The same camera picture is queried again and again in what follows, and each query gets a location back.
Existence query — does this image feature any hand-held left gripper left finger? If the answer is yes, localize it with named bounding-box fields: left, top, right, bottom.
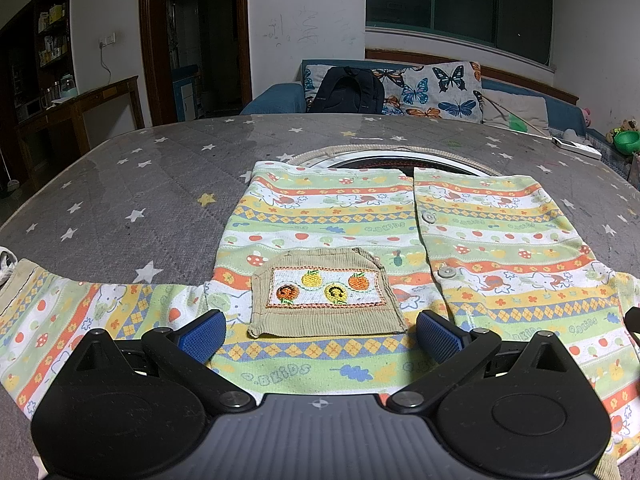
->
left=75, top=309, right=254, bottom=411

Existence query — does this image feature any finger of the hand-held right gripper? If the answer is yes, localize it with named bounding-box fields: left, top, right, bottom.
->
left=625, top=306, right=640, bottom=348

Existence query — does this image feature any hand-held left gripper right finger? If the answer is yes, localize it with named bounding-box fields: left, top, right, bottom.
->
left=387, top=309, right=569, bottom=411

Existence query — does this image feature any striped patterned children's shirt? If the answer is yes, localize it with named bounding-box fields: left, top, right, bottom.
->
left=0, top=160, right=640, bottom=480

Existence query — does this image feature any grey star tablecloth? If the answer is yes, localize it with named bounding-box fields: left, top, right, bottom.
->
left=0, top=112, right=640, bottom=480

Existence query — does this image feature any round built-in cooktop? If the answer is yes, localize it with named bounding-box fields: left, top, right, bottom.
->
left=287, top=144, right=503, bottom=178

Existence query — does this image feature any green toy bowl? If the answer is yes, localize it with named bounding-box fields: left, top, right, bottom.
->
left=614, top=130, right=640, bottom=154

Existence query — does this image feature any white remote control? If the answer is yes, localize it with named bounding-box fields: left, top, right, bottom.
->
left=551, top=136, right=602, bottom=160

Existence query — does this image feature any white cushion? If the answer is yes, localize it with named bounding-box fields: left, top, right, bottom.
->
left=481, top=91, right=551, bottom=134

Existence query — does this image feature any butterfly print pillow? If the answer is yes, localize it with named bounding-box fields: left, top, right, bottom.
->
left=302, top=60, right=485, bottom=124

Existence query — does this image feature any blue sofa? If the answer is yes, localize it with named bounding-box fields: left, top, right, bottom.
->
left=240, top=57, right=640, bottom=181

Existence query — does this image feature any wooden side table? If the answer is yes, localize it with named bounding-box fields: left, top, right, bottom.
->
left=15, top=76, right=146, bottom=181

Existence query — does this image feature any black backpack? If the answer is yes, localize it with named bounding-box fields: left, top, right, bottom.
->
left=306, top=66, right=386, bottom=115

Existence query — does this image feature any dark window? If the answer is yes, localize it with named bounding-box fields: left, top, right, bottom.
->
left=365, top=0, right=556, bottom=68

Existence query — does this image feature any wooden shelf cabinet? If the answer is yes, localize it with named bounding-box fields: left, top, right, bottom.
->
left=0, top=0, right=76, bottom=111

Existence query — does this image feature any dark wooden door frame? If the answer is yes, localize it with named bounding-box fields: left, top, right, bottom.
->
left=138, top=0, right=253, bottom=127

